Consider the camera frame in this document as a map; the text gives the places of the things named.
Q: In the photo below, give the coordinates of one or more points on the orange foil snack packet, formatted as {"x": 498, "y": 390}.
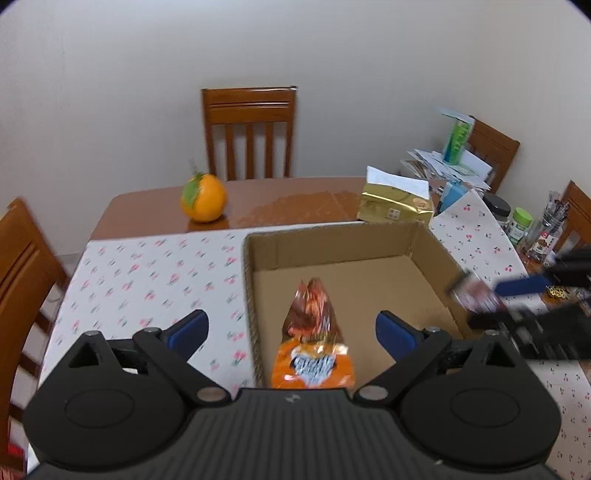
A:
{"x": 314, "y": 341}

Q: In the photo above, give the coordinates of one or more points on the glass jar with pens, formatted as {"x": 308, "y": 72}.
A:
{"x": 551, "y": 217}

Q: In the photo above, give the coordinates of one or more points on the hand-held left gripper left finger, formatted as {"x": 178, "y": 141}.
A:
{"x": 190, "y": 333}

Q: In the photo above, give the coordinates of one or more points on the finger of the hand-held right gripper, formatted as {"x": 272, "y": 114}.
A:
{"x": 521, "y": 285}
{"x": 485, "y": 319}

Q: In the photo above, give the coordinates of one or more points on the cardboard box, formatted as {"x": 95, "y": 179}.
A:
{"x": 346, "y": 281}

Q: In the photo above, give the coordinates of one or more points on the cherry print tablecloth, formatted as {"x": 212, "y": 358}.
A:
{"x": 138, "y": 286}

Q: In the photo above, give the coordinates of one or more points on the gold wrapped candies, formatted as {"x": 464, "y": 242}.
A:
{"x": 558, "y": 291}

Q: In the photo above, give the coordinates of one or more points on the green lid bottle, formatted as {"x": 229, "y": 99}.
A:
{"x": 522, "y": 217}

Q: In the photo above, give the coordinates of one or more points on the red patterned cloth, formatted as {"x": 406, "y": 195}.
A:
{"x": 9, "y": 459}

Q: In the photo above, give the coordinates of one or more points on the green and white box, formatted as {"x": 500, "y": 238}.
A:
{"x": 457, "y": 138}

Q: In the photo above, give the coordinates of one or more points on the wooden chair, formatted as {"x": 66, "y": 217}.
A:
{"x": 579, "y": 203}
{"x": 23, "y": 258}
{"x": 249, "y": 104}
{"x": 498, "y": 143}

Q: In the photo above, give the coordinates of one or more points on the orange fruit with leaf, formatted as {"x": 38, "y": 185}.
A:
{"x": 210, "y": 198}

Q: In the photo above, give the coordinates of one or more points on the black lid jar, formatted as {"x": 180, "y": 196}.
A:
{"x": 496, "y": 205}

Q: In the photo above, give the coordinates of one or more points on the red snack packet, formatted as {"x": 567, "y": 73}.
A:
{"x": 478, "y": 293}

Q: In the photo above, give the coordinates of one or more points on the pile of papers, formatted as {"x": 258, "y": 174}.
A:
{"x": 429, "y": 161}

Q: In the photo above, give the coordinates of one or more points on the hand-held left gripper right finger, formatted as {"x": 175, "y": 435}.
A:
{"x": 391, "y": 333}

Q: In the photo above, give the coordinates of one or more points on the gold foil packet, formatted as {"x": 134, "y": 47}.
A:
{"x": 392, "y": 205}

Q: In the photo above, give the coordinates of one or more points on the brown label bottle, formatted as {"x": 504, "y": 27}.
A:
{"x": 542, "y": 244}

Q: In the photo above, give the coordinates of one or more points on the blue box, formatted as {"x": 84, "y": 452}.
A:
{"x": 455, "y": 194}

